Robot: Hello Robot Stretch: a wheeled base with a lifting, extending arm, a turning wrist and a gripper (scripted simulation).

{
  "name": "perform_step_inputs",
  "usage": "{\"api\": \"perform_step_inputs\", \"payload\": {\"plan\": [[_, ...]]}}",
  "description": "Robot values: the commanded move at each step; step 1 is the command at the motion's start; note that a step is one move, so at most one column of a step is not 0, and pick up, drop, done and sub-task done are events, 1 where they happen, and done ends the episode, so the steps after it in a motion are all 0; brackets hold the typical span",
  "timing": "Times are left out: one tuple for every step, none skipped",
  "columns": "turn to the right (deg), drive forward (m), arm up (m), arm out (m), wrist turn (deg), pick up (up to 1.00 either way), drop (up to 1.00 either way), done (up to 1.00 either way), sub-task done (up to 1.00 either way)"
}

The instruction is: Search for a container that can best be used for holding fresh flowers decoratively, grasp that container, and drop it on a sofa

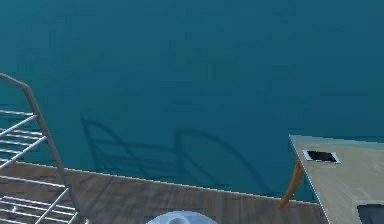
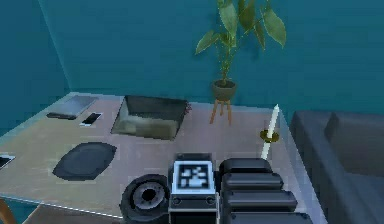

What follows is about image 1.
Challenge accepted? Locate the white round bowl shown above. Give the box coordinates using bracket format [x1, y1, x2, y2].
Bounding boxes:
[145, 210, 219, 224]

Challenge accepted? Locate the black flat tablet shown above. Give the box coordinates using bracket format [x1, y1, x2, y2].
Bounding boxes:
[302, 149, 342, 165]

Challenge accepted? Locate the pale grey wooden table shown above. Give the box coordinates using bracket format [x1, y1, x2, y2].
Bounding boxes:
[277, 134, 384, 224]

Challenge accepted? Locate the dark grey box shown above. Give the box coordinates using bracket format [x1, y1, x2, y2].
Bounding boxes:
[356, 203, 384, 224]

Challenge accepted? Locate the grey metal wire rack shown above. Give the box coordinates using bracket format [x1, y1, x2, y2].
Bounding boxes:
[0, 72, 90, 224]

